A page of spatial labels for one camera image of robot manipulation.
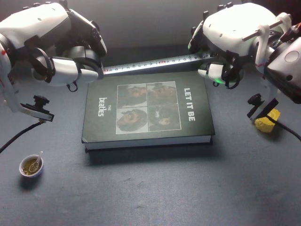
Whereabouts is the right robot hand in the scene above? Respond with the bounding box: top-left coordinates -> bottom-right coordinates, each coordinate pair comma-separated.
187,2 -> 283,90

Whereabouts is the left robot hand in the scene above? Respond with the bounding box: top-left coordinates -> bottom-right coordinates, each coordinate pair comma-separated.
0,1 -> 108,92

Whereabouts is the white measuring tape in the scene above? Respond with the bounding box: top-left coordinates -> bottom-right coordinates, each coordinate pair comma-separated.
68,46 -> 214,80

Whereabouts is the black Beatles book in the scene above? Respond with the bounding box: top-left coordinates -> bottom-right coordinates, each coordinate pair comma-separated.
81,71 -> 216,153

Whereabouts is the yellow toy block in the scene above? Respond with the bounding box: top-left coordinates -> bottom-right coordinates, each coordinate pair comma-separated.
255,108 -> 281,134

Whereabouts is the small white soup bowl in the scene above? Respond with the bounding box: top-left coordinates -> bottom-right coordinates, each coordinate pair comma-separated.
19,151 -> 45,178

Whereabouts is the grey table cloth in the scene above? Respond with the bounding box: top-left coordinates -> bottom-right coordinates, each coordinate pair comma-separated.
0,44 -> 301,226

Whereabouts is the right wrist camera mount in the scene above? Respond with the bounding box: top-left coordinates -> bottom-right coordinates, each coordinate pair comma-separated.
242,13 -> 293,122

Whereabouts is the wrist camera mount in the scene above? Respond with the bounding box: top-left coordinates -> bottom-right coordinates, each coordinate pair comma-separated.
242,13 -> 293,122
0,47 -> 55,123

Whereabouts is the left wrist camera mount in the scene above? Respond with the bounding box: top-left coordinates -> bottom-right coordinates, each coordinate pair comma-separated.
0,47 -> 55,123

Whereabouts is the black camera cable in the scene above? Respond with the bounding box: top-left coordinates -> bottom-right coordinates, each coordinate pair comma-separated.
274,119 -> 301,142
0,120 -> 42,154

